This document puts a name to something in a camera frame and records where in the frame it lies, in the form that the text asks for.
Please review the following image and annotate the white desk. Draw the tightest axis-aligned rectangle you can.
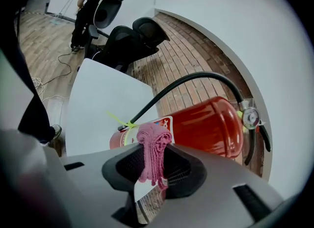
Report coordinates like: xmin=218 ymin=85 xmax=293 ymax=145
xmin=45 ymin=0 xmax=84 ymax=23

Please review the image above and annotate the white cable bundle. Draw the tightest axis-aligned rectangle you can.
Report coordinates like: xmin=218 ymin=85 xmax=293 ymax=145
xmin=31 ymin=76 xmax=70 ymax=102

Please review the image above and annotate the red fire extinguisher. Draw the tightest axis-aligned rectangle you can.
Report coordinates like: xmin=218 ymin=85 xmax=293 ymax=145
xmin=106 ymin=71 xmax=272 ymax=166

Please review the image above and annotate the pink cloth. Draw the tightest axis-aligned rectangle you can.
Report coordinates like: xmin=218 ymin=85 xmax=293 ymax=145
xmin=136 ymin=122 xmax=173 ymax=190

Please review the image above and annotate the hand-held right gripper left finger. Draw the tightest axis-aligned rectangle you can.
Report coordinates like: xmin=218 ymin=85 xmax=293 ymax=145
xmin=43 ymin=142 xmax=148 ymax=228

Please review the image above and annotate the person's light shoe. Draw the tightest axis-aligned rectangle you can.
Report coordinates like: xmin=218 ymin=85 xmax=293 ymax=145
xmin=50 ymin=124 xmax=62 ymax=141

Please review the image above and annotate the black round-backed chair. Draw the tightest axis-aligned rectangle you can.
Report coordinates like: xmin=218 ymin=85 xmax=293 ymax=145
xmin=93 ymin=0 xmax=124 ymax=29

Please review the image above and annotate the black floor cable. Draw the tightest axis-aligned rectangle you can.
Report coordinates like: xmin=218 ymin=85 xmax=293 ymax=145
xmin=36 ymin=49 xmax=77 ymax=87

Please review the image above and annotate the black office chair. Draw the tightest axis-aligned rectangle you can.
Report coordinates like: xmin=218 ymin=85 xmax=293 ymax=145
xmin=83 ymin=17 xmax=171 ymax=74

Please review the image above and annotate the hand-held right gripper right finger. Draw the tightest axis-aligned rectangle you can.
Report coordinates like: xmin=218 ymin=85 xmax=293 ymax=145
xmin=147 ymin=143 xmax=287 ymax=228

